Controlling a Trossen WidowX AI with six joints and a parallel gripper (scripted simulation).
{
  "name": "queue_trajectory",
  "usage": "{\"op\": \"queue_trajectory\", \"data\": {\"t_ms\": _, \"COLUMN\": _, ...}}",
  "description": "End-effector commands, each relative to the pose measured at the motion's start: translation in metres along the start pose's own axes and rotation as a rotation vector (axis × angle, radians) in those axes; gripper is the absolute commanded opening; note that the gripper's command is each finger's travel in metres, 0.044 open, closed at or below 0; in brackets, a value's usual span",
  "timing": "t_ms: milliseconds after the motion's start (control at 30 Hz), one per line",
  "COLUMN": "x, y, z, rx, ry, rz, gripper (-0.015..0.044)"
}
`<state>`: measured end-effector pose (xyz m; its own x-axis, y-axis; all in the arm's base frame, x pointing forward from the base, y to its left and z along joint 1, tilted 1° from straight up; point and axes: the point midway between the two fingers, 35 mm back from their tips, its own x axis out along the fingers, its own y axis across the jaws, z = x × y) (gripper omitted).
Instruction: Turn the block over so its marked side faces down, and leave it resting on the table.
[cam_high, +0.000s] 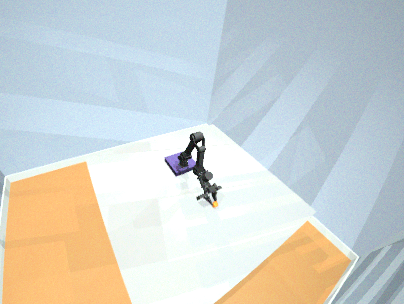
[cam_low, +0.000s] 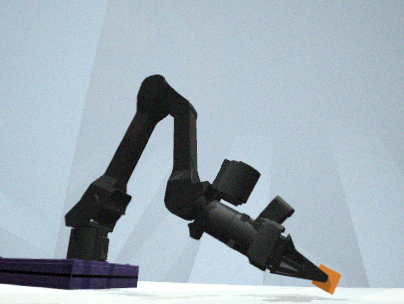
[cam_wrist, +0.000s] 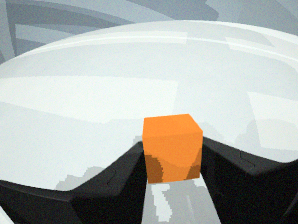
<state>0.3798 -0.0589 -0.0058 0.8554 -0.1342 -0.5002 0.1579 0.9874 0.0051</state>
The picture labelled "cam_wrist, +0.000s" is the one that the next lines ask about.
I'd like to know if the orange block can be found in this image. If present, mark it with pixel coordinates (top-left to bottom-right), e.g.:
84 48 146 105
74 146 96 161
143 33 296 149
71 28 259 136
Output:
142 115 204 184

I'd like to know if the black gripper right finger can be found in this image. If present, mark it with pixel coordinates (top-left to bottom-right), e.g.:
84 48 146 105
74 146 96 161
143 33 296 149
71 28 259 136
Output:
200 136 298 224

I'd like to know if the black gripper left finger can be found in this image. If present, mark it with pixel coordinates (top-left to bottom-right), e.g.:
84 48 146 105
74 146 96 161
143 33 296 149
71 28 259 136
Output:
0 141 146 224

